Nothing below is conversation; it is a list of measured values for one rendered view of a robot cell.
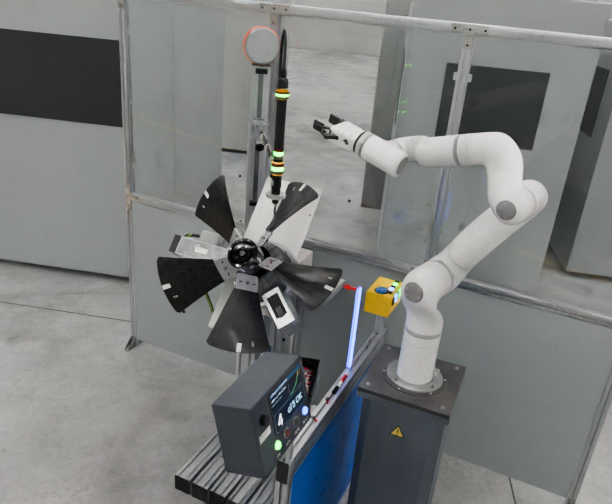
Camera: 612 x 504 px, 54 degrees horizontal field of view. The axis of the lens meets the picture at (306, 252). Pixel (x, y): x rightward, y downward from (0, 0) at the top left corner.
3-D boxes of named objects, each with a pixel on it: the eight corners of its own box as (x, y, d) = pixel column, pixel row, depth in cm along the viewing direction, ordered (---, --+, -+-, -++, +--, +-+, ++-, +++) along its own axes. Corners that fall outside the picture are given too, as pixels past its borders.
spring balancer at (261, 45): (241, 62, 261) (242, 64, 254) (243, 23, 254) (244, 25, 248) (278, 65, 264) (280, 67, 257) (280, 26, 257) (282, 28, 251)
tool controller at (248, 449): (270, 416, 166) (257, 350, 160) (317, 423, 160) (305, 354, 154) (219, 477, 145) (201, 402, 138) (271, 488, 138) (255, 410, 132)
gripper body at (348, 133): (351, 158, 189) (324, 142, 194) (369, 150, 196) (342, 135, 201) (357, 137, 185) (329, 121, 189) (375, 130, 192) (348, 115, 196)
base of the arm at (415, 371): (442, 366, 210) (451, 320, 203) (442, 398, 193) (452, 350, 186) (388, 356, 213) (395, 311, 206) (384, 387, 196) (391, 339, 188)
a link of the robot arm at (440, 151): (478, 127, 177) (390, 135, 197) (454, 137, 166) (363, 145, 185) (480, 157, 180) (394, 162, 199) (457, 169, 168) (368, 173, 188)
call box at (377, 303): (376, 298, 248) (379, 275, 244) (399, 304, 245) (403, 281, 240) (363, 314, 235) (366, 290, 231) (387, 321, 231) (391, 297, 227)
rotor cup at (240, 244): (238, 247, 233) (225, 235, 221) (273, 245, 229) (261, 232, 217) (235, 282, 228) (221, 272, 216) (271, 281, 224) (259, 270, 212)
